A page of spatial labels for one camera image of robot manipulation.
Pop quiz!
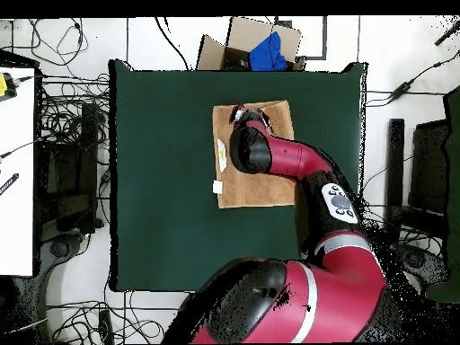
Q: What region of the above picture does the black rod-shaped object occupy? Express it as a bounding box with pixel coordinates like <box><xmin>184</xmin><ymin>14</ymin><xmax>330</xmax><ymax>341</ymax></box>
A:
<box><xmin>433</xmin><ymin>19</ymin><xmax>460</xmax><ymax>47</ymax></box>

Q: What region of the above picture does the blue garment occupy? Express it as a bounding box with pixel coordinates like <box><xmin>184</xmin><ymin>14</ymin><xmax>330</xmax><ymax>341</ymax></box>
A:
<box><xmin>248</xmin><ymin>31</ymin><xmax>288</xmax><ymax>72</ymax></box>

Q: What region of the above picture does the tan terry towel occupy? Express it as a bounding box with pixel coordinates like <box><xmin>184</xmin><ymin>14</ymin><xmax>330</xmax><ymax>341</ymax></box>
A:
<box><xmin>211</xmin><ymin>99</ymin><xmax>297</xmax><ymax>209</ymax></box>

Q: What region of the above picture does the white desk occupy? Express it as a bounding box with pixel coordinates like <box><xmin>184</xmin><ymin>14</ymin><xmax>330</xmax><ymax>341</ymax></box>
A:
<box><xmin>0</xmin><ymin>66</ymin><xmax>36</xmax><ymax>277</ymax></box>

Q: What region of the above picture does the black power strip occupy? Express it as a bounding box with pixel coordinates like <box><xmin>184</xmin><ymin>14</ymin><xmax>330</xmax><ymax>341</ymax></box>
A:
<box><xmin>98</xmin><ymin>308</ymin><xmax>115</xmax><ymax>345</ymax></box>

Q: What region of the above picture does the yellow and black tool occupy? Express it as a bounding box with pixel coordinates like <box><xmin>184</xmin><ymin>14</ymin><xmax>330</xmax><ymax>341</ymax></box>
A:
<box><xmin>0</xmin><ymin>71</ymin><xmax>18</xmax><ymax>102</ymax></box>

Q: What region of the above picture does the open cardboard box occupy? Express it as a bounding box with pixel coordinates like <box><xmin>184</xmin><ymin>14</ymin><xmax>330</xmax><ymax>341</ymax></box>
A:
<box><xmin>196</xmin><ymin>16</ymin><xmax>307</xmax><ymax>72</ymax></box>

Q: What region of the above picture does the black equipment stand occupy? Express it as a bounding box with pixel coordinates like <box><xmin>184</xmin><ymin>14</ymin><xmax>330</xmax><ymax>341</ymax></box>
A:
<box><xmin>383</xmin><ymin>118</ymin><xmax>450</xmax><ymax>247</ymax></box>
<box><xmin>33</xmin><ymin>102</ymin><xmax>105</xmax><ymax>238</ymax></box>

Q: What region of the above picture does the black chair base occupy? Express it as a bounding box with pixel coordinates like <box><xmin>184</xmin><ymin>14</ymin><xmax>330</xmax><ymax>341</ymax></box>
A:
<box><xmin>46</xmin><ymin>233</ymin><xmax>84</xmax><ymax>260</ymax></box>
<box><xmin>394</xmin><ymin>242</ymin><xmax>450</xmax><ymax>288</ymax></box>

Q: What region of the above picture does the black looped cable with plug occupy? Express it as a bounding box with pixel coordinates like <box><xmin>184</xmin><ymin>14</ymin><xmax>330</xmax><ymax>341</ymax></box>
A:
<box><xmin>30</xmin><ymin>17</ymin><xmax>89</xmax><ymax>67</ymax></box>

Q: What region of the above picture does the black flat strip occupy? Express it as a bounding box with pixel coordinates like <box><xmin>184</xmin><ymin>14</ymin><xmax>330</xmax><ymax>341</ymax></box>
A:
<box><xmin>0</xmin><ymin>172</ymin><xmax>20</xmax><ymax>197</ymax></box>

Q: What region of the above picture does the dark green table cloth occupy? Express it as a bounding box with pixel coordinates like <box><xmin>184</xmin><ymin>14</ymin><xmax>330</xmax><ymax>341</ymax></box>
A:
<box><xmin>425</xmin><ymin>85</ymin><xmax>460</xmax><ymax>304</ymax></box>
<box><xmin>108</xmin><ymin>58</ymin><xmax>368</xmax><ymax>294</ymax></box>

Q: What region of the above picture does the black cable with adapter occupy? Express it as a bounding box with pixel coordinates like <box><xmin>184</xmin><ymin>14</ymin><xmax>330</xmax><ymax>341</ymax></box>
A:
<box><xmin>365</xmin><ymin>48</ymin><xmax>460</xmax><ymax>108</ymax></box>

